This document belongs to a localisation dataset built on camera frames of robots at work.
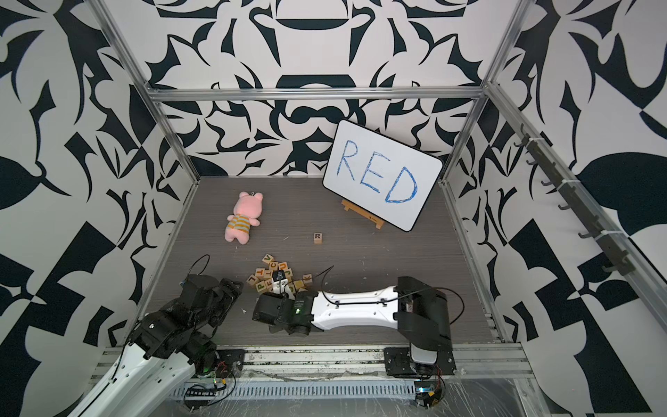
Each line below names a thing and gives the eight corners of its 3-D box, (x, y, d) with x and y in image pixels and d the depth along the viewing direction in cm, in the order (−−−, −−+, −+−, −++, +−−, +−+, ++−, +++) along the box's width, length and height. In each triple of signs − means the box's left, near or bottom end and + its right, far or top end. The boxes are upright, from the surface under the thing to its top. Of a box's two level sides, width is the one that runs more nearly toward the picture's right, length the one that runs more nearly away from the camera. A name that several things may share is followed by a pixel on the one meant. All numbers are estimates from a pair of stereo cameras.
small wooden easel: (340, 208, 109) (340, 203, 107) (344, 204, 111) (344, 199, 108) (379, 230, 103) (380, 225, 100) (383, 225, 104) (384, 220, 101)
